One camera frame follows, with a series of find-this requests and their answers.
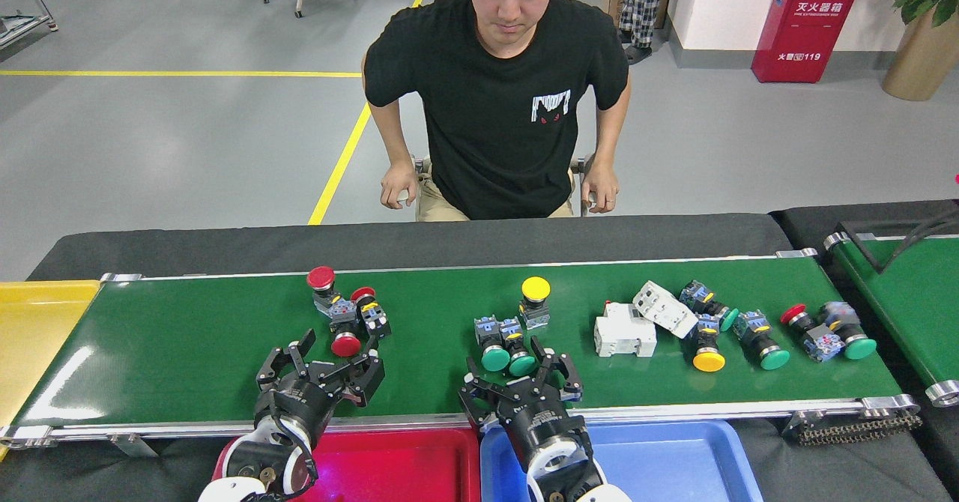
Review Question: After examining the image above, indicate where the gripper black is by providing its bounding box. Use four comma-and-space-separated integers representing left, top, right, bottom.
458, 335, 593, 467
253, 328, 387, 449

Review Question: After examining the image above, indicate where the yellow push button switch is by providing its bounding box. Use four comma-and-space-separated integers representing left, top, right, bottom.
518, 276, 553, 330
688, 313, 727, 374

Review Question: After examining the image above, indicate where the white circuit breaker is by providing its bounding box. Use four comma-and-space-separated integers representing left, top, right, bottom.
632, 279, 700, 340
593, 300, 659, 359

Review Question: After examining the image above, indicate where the red plastic tray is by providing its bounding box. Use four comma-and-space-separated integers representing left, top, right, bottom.
212, 427, 482, 502

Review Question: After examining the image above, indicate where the green conveyor belt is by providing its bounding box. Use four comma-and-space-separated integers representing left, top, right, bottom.
0, 247, 922, 458
823, 221, 959, 408

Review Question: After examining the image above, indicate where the blue plastic tray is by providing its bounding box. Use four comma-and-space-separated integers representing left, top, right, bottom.
480, 420, 765, 502

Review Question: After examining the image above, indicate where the yellow plastic tray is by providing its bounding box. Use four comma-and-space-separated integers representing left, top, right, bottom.
0, 279, 102, 462

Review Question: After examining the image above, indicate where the person's right hand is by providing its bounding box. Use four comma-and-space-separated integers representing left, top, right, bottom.
380, 163, 419, 211

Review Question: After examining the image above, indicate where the person's left hand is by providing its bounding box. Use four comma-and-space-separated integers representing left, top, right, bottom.
581, 162, 621, 214

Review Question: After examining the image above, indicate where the black table cover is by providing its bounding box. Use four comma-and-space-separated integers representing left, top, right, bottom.
26, 214, 795, 282

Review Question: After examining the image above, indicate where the grey office chair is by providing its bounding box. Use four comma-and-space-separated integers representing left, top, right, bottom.
405, 154, 598, 218

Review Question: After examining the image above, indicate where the person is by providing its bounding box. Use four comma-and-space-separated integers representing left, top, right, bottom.
362, 0, 632, 223
618, 0, 677, 65

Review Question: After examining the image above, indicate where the red fire extinguisher box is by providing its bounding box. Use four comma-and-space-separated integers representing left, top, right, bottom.
751, 0, 865, 84

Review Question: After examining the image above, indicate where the potted plant in gold pot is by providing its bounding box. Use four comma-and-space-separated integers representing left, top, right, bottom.
877, 0, 959, 102

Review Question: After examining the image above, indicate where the black metal guide bracket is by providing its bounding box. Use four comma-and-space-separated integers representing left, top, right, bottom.
838, 210, 959, 274

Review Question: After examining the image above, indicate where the black drive chain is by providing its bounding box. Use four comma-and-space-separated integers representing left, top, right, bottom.
781, 411, 922, 447

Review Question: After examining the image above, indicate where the metal rack frame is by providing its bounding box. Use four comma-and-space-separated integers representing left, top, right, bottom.
0, 0, 59, 47

